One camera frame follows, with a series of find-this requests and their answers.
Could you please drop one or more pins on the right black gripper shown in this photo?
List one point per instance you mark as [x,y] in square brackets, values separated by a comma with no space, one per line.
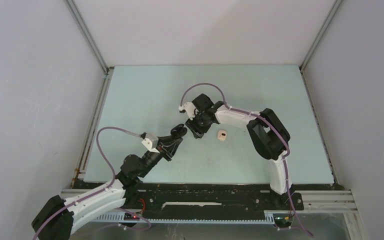
[198,131]

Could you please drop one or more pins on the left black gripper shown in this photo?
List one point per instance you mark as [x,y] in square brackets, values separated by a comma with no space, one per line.
[169,144]

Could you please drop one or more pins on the beige earbud charging case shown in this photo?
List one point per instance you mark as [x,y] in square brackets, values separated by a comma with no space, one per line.
[222,135]

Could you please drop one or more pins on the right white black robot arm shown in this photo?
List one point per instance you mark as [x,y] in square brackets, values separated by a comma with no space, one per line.
[267,133]

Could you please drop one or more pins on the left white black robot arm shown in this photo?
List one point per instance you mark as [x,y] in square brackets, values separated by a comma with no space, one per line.
[61,217]

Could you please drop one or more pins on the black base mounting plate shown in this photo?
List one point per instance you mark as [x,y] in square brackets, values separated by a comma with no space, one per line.
[174,199]

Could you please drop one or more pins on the left controller board red led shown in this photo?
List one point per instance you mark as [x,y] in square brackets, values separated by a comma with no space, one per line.
[129,217]

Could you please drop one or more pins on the right controller board green led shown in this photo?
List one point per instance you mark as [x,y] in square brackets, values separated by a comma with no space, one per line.
[283,219]

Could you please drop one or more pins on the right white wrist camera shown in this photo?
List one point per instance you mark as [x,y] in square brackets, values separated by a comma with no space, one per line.
[190,109]

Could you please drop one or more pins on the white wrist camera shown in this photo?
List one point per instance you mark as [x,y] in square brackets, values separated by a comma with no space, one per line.
[190,109]
[150,142]

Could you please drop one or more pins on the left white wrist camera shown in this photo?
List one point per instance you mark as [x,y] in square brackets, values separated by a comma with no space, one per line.
[150,142]

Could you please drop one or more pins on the white slotted cable duct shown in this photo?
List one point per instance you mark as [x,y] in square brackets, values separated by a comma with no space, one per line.
[117,217]

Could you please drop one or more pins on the left aluminium corner post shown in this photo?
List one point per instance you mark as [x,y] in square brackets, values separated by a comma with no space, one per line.
[86,33]

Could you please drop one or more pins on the aluminium frame rail front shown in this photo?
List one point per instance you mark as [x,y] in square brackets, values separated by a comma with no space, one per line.
[318,199]

